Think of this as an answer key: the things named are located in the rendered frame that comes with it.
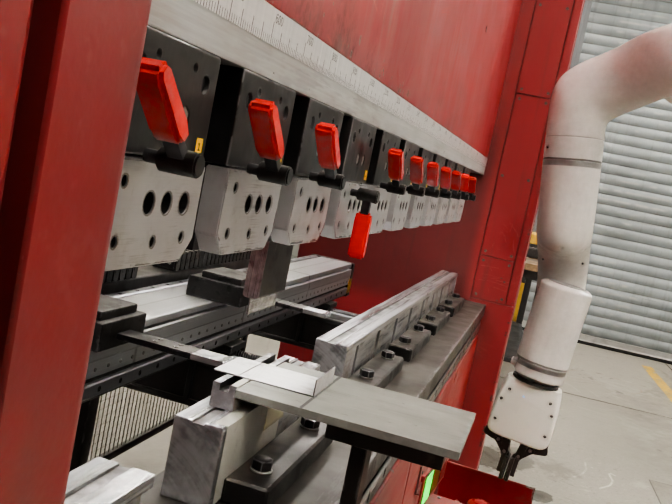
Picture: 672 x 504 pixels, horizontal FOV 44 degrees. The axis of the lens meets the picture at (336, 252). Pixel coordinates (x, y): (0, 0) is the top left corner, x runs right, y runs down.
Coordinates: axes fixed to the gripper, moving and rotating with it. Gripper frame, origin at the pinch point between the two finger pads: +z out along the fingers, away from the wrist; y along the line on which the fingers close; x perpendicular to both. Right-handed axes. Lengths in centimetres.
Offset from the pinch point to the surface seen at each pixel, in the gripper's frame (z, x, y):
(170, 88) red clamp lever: -44, -93, -23
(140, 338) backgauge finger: -12, -44, -47
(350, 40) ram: -55, -41, -32
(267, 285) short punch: -24, -45, -32
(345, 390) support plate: -13.8, -39.1, -20.1
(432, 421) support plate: -14.9, -41.4, -8.2
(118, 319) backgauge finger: -13, -45, -50
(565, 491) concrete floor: 84, 261, 19
